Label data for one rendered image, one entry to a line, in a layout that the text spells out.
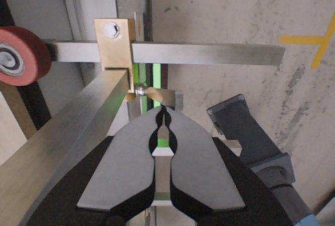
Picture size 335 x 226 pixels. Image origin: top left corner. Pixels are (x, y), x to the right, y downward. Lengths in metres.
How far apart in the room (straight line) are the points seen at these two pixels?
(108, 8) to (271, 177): 0.97
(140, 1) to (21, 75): 0.27
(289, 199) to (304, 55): 1.00
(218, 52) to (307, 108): 1.57
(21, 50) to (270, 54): 0.36
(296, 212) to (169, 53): 0.82
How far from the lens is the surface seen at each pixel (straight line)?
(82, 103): 0.17
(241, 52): 0.29
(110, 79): 0.22
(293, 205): 0.93
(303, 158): 2.29
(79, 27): 0.56
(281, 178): 0.99
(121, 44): 0.26
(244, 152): 1.03
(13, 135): 0.40
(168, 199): 0.61
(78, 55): 0.30
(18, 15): 0.43
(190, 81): 1.21
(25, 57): 0.28
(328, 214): 3.30
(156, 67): 0.43
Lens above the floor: 1.11
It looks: 61 degrees down
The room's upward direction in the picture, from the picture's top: 179 degrees clockwise
